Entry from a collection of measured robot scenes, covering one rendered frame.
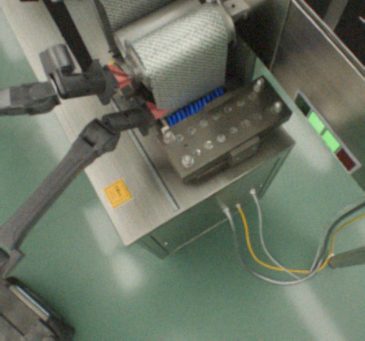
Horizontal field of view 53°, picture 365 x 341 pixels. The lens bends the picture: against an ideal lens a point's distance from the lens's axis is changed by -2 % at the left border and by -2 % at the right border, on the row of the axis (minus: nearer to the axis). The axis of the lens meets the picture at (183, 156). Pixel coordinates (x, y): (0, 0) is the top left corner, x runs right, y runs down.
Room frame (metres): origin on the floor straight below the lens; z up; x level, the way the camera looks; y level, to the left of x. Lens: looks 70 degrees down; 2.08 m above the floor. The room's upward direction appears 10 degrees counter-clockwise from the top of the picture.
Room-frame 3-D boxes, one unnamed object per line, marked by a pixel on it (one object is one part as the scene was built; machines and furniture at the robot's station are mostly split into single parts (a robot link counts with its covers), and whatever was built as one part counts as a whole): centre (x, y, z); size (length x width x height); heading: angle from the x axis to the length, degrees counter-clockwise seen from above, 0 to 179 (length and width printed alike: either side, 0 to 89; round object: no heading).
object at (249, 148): (0.38, -0.19, 0.96); 0.10 x 0.03 x 0.11; 112
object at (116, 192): (0.34, 0.23, 0.91); 0.07 x 0.07 x 0.02; 22
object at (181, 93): (0.56, -0.06, 1.11); 0.23 x 0.01 x 0.18; 112
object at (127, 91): (0.59, 0.12, 1.05); 0.06 x 0.05 x 0.31; 112
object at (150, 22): (0.73, 0.00, 1.17); 0.26 x 0.12 x 0.12; 112
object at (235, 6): (0.68, -0.20, 1.28); 0.06 x 0.05 x 0.02; 112
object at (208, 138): (0.46, -0.14, 1.00); 0.40 x 0.16 x 0.06; 112
